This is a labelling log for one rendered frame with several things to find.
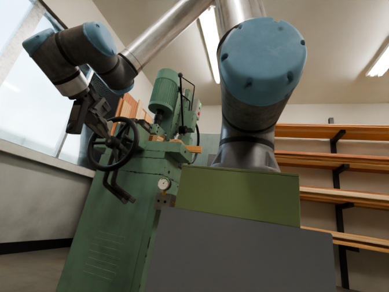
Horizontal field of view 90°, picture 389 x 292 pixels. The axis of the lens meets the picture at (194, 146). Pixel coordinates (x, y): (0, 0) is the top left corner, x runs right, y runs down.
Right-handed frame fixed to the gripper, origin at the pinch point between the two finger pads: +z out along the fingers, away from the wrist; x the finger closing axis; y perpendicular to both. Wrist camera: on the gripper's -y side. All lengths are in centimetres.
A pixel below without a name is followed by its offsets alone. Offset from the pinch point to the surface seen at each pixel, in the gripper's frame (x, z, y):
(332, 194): -143, 204, 105
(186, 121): -3, 47, 64
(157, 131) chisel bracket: 8, 35, 40
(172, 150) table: -12.3, 28.7, 19.1
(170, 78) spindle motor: 5, 18, 76
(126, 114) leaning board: 127, 102, 143
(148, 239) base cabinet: -9, 44, -22
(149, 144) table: 2.7, 27.6, 21.7
